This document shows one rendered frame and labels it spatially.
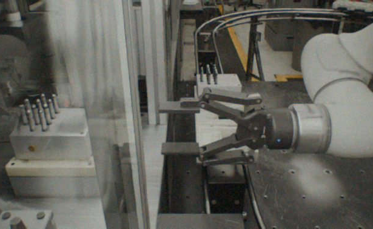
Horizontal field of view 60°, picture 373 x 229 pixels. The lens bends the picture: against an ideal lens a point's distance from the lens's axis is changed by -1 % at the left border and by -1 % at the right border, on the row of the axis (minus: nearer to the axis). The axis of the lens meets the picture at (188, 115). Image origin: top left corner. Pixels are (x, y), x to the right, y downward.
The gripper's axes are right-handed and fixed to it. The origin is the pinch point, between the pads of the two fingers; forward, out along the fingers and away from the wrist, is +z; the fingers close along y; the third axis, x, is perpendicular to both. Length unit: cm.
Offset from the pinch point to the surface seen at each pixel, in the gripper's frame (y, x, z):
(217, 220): -9.8, 12.4, -7.0
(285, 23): -67, -350, -122
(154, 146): -9.8, -8.3, 4.9
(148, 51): 8.5, -17.8, 6.2
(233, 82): -8.0, -38.6, -15.8
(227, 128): -12.8, -20.8, -12.4
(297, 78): -100, -258, -115
